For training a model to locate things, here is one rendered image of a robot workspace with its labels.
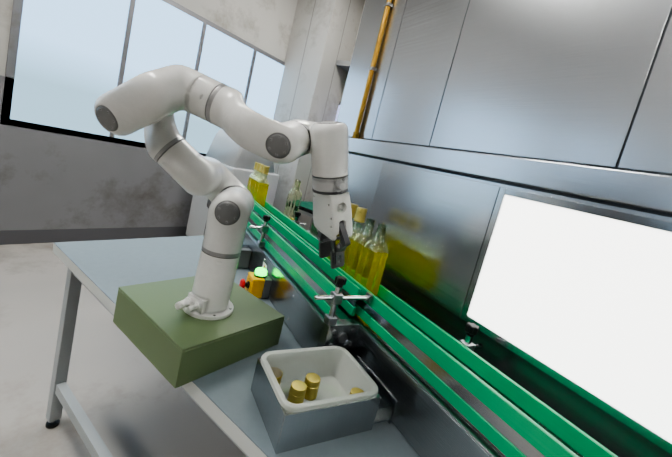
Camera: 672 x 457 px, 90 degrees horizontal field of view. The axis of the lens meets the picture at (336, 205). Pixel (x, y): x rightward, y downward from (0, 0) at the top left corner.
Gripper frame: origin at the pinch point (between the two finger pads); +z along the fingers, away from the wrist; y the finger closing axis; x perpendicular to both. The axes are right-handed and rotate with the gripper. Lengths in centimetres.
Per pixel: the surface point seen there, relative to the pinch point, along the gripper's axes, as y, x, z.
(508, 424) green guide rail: -37.5, -12.8, 17.8
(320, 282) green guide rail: 15.0, -4.4, 16.6
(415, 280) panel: 5.0, -30.5, 18.7
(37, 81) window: 295, 98, -42
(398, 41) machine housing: 52, -58, -51
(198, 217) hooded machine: 317, -4, 98
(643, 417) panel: -48, -31, 15
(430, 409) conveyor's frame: -24.7, -8.7, 25.5
